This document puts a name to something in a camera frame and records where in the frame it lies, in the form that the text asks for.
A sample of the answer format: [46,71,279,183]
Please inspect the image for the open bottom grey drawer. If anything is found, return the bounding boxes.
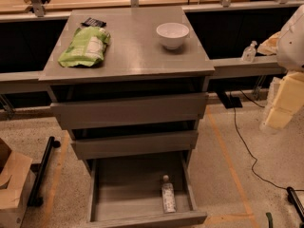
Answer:
[85,152,207,228]

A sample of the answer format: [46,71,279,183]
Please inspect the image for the top grey drawer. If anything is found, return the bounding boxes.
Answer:
[50,93,207,129]

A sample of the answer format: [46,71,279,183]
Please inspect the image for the black bar right corner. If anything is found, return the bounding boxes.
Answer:
[287,187,304,222]

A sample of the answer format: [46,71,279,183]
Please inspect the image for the grey metal rail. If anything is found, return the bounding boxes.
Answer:
[0,56,285,94]

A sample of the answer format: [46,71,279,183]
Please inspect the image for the grey drawer cabinet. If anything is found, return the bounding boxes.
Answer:
[38,6,216,228]

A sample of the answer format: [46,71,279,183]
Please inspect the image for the black floor cable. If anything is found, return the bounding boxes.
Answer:
[229,90,304,192]

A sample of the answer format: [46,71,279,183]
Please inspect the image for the clear plastic water bottle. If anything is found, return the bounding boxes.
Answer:
[161,175,177,213]

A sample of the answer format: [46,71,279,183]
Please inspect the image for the small black packet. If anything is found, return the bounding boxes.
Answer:
[81,17,106,28]

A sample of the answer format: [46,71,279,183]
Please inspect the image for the middle grey drawer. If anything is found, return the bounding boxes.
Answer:
[72,130,199,160]

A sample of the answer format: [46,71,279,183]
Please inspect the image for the black metal bar left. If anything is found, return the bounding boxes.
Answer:
[28,136,61,207]

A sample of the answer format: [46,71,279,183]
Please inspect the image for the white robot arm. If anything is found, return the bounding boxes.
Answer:
[260,5,304,133]

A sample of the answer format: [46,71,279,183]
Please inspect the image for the green snack bag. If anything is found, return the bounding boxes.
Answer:
[58,27,111,67]

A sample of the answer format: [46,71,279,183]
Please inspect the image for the brown cardboard box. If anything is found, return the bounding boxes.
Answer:
[0,139,35,228]

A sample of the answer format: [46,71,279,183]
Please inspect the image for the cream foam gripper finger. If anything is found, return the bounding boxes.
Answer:
[260,71,304,131]

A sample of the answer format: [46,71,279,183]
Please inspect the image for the clear pump bottle left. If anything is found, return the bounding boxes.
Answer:
[241,41,257,63]

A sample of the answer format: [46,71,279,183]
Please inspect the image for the white ceramic bowl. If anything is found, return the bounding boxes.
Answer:
[156,23,190,49]

